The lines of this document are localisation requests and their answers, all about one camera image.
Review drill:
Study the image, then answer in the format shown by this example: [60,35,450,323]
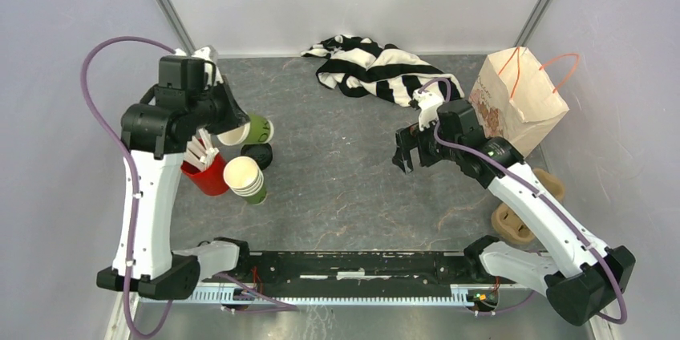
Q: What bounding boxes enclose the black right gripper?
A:
[391,114,462,172]

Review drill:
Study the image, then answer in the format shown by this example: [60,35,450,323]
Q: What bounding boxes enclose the green paper coffee cup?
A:
[217,114,274,146]

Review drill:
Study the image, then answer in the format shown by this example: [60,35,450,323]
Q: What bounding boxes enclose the black plastic cup lid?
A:
[241,143,273,171]

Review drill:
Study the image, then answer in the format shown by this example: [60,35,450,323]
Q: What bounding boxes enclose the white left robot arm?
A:
[96,75,252,301]

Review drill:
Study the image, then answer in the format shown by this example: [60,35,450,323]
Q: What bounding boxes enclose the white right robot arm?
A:
[392,97,636,326]

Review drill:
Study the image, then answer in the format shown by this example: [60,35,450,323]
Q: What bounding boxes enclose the brown paper takeout bag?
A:
[467,47,580,156]

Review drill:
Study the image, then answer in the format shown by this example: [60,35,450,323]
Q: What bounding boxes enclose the white wrapped straw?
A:
[184,151,205,172]
[198,128,219,168]
[187,136,213,170]

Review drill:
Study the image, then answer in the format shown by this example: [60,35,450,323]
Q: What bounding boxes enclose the stack of green paper cups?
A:
[223,156,267,204]

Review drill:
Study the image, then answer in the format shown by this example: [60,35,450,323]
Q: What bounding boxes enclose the red cup straw holder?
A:
[180,153,229,196]

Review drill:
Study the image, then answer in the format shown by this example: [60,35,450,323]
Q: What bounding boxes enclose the black white striped cloth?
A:
[300,34,464,107]

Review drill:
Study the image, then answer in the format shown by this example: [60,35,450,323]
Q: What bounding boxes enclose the brown pulp cup carrier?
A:
[491,168,565,245]

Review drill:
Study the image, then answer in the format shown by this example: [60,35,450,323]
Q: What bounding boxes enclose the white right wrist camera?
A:
[413,90,444,132]

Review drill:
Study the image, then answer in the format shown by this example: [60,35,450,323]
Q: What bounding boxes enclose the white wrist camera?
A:
[191,46,225,91]
[413,90,444,132]

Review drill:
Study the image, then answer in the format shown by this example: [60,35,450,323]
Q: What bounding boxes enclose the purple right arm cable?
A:
[416,77,629,326]

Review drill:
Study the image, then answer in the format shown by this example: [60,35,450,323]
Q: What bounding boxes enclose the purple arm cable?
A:
[80,36,176,340]
[416,77,629,326]

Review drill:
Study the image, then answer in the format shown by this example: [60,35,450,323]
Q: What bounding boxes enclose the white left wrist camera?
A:
[191,46,225,91]

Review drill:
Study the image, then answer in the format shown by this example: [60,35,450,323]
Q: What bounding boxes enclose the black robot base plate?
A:
[210,249,510,298]

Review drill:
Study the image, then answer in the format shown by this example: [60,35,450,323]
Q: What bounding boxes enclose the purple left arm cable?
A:
[80,36,176,340]

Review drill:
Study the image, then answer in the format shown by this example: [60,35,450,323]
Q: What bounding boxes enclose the white slotted cable duct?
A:
[175,284,473,308]

